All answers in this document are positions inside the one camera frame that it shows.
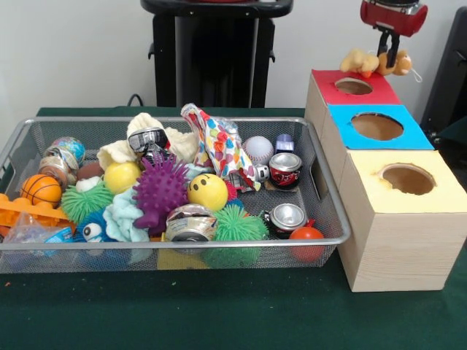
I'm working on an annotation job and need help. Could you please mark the purple toy block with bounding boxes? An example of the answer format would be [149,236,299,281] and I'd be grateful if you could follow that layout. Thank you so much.
[274,133,295,155]

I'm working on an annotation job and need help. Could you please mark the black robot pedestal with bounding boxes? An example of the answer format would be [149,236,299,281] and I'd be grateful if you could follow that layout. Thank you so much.
[140,0,295,109]

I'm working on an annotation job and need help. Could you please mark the silver mesh bin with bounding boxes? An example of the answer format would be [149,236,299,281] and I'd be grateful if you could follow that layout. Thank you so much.
[0,115,353,274]

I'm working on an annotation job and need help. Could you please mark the black chair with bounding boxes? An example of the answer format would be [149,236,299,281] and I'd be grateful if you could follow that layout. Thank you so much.
[419,6,467,127]

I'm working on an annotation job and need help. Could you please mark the crushed black can silver lid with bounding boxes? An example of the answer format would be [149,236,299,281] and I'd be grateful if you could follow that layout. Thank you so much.
[268,203,309,240]

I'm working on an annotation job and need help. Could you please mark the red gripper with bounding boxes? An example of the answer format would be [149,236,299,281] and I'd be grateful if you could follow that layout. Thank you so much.
[360,0,429,69]

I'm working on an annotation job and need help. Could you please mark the purple spiky rubber toy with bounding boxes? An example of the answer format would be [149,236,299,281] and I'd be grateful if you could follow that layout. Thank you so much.
[131,155,190,236]

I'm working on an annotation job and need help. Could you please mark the brown plush toy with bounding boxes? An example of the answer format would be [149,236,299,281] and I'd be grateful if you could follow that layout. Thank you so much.
[377,49,423,84]

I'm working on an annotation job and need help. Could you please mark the green stringy puffer ball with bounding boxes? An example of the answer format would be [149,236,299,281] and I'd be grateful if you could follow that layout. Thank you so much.
[211,203,270,242]

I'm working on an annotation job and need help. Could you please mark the white cloth with coloured dots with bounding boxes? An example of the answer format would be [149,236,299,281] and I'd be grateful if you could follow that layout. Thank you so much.
[180,103,262,193]

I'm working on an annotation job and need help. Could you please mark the red ball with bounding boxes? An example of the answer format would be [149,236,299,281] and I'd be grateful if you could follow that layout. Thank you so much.
[289,226,325,263]

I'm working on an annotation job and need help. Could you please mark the crushed red can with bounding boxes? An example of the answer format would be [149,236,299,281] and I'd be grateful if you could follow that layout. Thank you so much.
[269,152,304,190]

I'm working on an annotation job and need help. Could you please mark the dark green table cloth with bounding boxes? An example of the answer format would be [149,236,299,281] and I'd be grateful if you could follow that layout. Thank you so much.
[437,115,467,147]
[0,105,467,350]

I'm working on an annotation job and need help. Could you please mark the orange basketball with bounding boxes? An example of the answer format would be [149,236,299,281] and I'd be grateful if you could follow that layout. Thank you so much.
[20,174,63,209]

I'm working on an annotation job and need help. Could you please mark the yellow plush duck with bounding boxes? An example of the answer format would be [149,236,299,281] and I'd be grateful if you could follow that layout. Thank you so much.
[339,48,380,78]

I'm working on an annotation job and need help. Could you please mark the white baseball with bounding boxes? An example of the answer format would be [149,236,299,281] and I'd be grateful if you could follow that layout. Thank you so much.
[242,136,274,161]

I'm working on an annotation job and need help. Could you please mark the yellow smiley ball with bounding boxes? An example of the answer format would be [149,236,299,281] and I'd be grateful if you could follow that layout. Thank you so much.
[187,173,229,212]

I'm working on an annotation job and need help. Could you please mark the wooden box with three holes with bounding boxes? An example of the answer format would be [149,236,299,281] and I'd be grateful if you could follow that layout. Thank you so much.
[304,69,467,292]

